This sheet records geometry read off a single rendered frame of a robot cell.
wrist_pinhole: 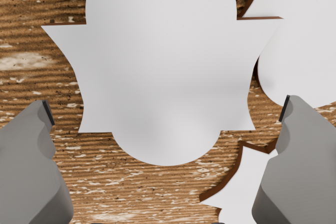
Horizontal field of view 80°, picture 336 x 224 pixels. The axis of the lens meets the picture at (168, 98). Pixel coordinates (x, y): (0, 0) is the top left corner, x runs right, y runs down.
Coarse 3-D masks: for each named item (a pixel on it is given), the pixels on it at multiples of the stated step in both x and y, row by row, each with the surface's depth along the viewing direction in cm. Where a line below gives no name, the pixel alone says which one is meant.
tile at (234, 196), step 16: (240, 144) 16; (272, 144) 17; (240, 160) 17; (256, 160) 17; (240, 176) 17; (256, 176) 18; (208, 192) 19; (224, 192) 18; (240, 192) 18; (256, 192) 19; (224, 208) 20; (240, 208) 20
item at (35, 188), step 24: (24, 120) 9; (48, 120) 11; (0, 144) 8; (24, 144) 8; (48, 144) 9; (0, 168) 7; (24, 168) 7; (48, 168) 7; (0, 192) 6; (24, 192) 6; (48, 192) 6; (0, 216) 5; (24, 216) 5; (48, 216) 6; (72, 216) 7
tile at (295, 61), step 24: (264, 0) 11; (288, 0) 11; (312, 0) 11; (288, 24) 12; (312, 24) 12; (264, 48) 12; (288, 48) 12; (312, 48) 12; (264, 72) 13; (288, 72) 13; (312, 72) 13; (312, 96) 14
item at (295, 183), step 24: (288, 96) 10; (288, 120) 9; (312, 120) 8; (288, 144) 7; (312, 144) 7; (288, 168) 6; (312, 168) 6; (264, 192) 6; (288, 192) 6; (312, 192) 6; (264, 216) 6; (288, 216) 5; (312, 216) 5
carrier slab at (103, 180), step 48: (0, 0) 11; (48, 0) 11; (240, 0) 12; (0, 48) 12; (48, 48) 12; (0, 96) 14; (48, 96) 14; (96, 144) 16; (96, 192) 19; (144, 192) 19; (192, 192) 20
